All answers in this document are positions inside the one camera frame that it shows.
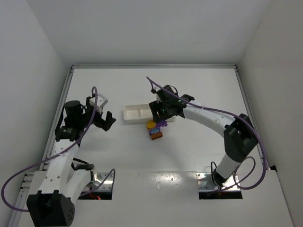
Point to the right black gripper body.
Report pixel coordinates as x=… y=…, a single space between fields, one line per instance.
x=157 y=112

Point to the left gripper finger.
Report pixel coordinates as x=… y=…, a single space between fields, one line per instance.
x=105 y=125
x=110 y=120

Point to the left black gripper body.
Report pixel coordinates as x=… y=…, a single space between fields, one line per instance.
x=100 y=118

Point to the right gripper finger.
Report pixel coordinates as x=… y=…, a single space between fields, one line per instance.
x=162 y=117
x=154 y=110

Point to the purple lego brick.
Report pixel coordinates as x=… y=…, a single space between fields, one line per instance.
x=163 y=124

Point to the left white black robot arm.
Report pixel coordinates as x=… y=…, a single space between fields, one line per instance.
x=53 y=204

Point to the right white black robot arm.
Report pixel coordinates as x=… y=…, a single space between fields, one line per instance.
x=238 y=140

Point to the yellow rounded lego near tray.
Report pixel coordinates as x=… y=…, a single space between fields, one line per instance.
x=150 y=125

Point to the purple lego with flower print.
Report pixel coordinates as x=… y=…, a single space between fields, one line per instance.
x=154 y=130

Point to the brown lego brick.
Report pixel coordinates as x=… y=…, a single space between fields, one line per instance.
x=157 y=135

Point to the white three-compartment tray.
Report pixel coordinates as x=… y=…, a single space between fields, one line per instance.
x=137 y=114

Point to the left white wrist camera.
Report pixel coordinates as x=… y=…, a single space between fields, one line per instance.
x=101 y=102

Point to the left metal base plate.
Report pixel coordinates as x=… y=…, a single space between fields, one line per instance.
x=107 y=185

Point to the metal base plate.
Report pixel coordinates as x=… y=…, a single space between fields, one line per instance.
x=205 y=184
x=107 y=185

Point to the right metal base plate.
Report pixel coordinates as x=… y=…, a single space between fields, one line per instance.
x=205 y=184

